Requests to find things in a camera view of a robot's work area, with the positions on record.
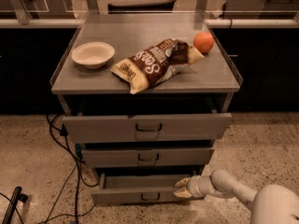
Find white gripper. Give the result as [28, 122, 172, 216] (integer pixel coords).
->
[174, 175, 214, 198]

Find grey bottom drawer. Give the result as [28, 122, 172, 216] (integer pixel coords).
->
[91, 168, 197, 205]

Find grey drawer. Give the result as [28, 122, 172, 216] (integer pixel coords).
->
[81, 147, 214, 168]
[63, 113, 232, 143]
[91, 168, 197, 205]

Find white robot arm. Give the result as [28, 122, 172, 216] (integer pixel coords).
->
[174, 169, 299, 224]

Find grey top drawer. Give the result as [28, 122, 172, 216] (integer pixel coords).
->
[63, 113, 232, 143]

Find grey middle drawer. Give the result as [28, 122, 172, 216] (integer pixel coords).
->
[81, 147, 214, 168]

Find grey drawer cabinet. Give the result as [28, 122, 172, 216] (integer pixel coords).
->
[50, 12, 244, 185]

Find brown yellow chip bag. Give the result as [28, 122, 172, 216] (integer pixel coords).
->
[111, 38, 204, 94]

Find orange fruit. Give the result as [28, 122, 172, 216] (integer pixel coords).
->
[193, 32, 214, 54]

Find white paper bowl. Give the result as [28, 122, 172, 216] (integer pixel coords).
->
[71, 42, 115, 69]

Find black stand leg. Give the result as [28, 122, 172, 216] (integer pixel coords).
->
[2, 186, 28, 224]

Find black chair back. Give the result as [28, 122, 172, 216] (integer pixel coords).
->
[107, 0, 177, 14]

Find black floor cable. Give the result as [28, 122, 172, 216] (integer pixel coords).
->
[36, 113, 103, 224]

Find white counter rail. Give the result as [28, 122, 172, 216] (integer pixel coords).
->
[0, 19, 299, 29]

